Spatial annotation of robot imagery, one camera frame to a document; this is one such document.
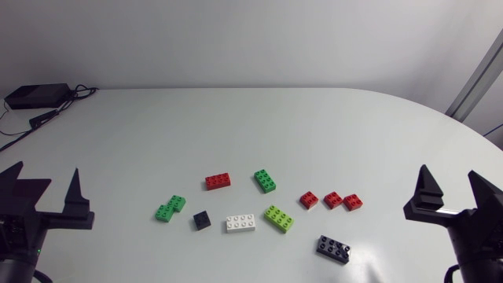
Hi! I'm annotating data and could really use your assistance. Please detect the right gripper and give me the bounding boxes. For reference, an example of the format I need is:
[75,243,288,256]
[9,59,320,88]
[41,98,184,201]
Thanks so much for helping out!
[402,164,503,273]

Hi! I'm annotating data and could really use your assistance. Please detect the small red toy brick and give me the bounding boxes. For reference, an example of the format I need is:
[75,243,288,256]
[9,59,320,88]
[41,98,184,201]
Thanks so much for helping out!
[343,193,364,212]
[323,191,344,210]
[299,190,320,211]

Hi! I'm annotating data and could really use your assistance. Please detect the thin black cable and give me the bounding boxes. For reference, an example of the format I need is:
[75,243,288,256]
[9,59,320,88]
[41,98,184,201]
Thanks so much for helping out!
[0,100,32,137]

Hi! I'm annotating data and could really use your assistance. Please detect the white toy brick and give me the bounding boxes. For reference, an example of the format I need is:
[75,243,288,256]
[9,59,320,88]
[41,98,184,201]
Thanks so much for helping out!
[226,213,257,233]

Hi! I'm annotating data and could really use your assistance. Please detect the long black toy brick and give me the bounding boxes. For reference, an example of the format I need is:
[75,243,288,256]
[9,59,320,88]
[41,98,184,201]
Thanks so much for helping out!
[316,234,352,265]

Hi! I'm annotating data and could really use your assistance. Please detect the black power brick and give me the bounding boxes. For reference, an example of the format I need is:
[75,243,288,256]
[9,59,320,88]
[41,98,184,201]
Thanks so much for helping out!
[4,83,73,110]

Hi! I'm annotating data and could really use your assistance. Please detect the small black toy brick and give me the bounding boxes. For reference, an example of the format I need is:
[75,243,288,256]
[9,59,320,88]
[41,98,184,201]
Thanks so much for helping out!
[193,210,212,231]

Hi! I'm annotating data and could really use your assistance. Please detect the long dark green toy brick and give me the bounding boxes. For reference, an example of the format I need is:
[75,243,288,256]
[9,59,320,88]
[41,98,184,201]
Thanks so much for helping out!
[253,168,277,194]

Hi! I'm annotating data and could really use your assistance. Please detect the long red toy brick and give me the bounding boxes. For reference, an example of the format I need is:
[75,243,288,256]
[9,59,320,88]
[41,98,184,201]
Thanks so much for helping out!
[204,172,232,192]

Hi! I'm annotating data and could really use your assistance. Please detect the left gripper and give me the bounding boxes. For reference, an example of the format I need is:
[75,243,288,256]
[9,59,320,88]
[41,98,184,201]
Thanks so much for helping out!
[0,160,96,263]

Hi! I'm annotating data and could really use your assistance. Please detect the blue cable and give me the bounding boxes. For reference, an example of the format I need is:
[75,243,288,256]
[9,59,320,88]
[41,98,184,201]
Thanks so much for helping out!
[482,123,503,138]

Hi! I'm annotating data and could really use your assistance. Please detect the lime green toy brick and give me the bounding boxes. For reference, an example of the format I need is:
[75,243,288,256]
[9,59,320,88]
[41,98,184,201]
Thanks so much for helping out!
[263,204,295,234]

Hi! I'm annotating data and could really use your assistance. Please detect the small green toy brick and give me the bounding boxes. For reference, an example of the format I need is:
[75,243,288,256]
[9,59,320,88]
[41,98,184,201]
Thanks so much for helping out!
[167,194,187,213]
[154,204,175,223]

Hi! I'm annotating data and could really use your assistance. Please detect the thick black cable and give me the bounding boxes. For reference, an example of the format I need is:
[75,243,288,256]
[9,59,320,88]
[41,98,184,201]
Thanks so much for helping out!
[0,83,99,153]

